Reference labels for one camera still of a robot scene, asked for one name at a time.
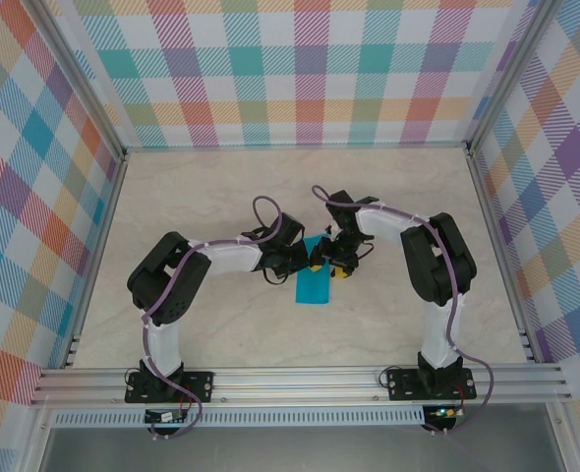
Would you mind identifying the blue paper sheet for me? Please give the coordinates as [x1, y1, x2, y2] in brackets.
[293, 234, 331, 306]

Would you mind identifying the right small circuit board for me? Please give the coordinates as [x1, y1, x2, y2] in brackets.
[428, 405, 463, 421]

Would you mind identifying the small circuit board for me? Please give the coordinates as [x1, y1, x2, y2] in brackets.
[428, 405, 463, 421]
[144, 409, 189, 426]

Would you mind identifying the left small circuit board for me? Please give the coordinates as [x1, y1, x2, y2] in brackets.
[144, 409, 189, 426]

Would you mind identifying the thin black left gripper cable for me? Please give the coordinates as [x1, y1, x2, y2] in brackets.
[261, 267, 294, 287]

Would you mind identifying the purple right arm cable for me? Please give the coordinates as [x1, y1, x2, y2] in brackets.
[311, 184, 495, 438]

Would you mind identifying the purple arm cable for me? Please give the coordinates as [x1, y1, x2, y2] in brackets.
[311, 184, 495, 438]
[141, 195, 291, 442]

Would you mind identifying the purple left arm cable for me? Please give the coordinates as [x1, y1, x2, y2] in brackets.
[141, 195, 291, 442]

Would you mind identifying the wide aluminium frame beam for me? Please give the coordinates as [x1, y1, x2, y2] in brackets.
[29, 362, 575, 407]

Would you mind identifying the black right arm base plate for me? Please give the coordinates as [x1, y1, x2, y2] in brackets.
[385, 367, 479, 402]

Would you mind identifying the aluminium side rail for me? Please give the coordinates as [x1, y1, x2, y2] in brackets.
[61, 150, 130, 370]
[465, 149, 541, 365]

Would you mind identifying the slotted grey cable duct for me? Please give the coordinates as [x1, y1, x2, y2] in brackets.
[51, 405, 427, 428]

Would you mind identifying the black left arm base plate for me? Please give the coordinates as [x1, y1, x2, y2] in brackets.
[124, 370, 216, 405]

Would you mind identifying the aluminium corner post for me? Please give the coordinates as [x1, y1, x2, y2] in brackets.
[465, 0, 560, 154]
[28, 0, 128, 162]

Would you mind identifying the aluminium frame leg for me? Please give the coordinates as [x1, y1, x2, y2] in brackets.
[22, 405, 55, 472]
[545, 402, 577, 472]

